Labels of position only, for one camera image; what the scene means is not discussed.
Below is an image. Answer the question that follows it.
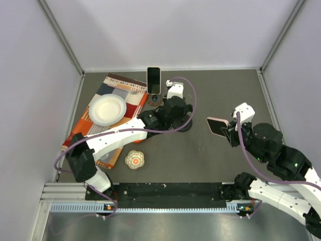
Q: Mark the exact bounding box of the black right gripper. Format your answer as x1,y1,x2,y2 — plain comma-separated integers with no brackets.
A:
221,116,266,162

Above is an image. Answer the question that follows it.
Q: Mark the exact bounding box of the black round-base camera stand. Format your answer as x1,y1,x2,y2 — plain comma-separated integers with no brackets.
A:
172,115,193,133

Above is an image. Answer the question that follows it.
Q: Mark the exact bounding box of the pink-cased phone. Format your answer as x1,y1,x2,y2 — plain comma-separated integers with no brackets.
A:
206,117,229,137

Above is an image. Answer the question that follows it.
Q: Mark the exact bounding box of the grey phone stand wooden base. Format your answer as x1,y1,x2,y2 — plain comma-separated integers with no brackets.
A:
146,94,163,106

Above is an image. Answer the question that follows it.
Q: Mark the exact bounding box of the white-cased smartphone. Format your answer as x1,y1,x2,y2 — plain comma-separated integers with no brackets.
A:
146,66,161,95

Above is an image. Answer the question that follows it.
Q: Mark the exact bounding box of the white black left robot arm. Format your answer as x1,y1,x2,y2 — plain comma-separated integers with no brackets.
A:
65,96,193,199

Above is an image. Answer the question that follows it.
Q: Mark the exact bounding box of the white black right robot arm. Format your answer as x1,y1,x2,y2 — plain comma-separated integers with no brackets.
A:
218,120,320,238

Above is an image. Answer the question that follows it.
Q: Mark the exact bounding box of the colourful patchwork placemat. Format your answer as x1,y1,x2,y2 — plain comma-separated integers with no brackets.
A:
62,73,148,170

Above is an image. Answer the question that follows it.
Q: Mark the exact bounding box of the crocheted flower coaster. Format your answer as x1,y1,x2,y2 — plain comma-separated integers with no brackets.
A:
125,150,145,170

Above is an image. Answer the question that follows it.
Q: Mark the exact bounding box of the white round plate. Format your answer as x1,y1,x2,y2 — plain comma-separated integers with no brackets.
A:
88,94,127,127

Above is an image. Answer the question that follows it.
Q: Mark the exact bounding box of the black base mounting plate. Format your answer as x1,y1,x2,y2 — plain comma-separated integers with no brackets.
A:
85,182,251,208

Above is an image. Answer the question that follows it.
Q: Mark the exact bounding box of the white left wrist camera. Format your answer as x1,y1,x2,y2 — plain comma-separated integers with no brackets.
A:
166,80,184,99

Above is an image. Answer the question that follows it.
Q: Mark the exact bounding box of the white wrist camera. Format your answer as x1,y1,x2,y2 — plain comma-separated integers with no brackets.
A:
166,80,184,99
232,102,255,123

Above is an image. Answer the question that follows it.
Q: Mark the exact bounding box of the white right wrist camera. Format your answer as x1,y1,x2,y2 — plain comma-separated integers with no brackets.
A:
232,102,255,123

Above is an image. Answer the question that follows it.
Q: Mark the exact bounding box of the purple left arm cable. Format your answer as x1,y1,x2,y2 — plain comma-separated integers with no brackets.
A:
54,76,198,221

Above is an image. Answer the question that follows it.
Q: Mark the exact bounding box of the aluminium frame rail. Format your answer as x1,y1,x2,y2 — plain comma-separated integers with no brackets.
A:
40,183,259,215

